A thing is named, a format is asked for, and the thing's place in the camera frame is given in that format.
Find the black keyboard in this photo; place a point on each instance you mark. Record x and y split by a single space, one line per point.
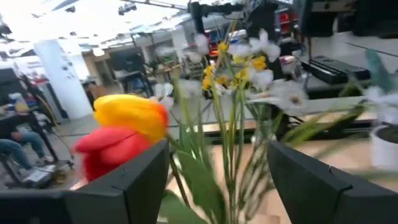
335 70

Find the clear glass vase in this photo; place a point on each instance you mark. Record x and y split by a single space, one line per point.
262 137

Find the red artificial tulip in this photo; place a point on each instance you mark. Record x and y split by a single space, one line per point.
105 152

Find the yellow artificial tulip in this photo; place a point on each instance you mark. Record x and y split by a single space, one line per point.
130 115

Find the green potted plant white pot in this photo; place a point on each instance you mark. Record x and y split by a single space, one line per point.
384 149

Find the white artificial flower bunch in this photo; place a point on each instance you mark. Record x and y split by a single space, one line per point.
289 96

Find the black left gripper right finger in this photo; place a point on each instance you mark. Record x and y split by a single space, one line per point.
308 196

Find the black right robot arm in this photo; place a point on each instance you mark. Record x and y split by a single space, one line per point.
264 18

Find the grey desk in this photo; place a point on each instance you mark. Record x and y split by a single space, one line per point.
373 53

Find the yellow artificial flower bunch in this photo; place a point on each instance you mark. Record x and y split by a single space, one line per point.
258 62

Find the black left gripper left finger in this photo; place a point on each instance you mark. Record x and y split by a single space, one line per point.
124 199

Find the person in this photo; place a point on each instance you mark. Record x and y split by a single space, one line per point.
18 146

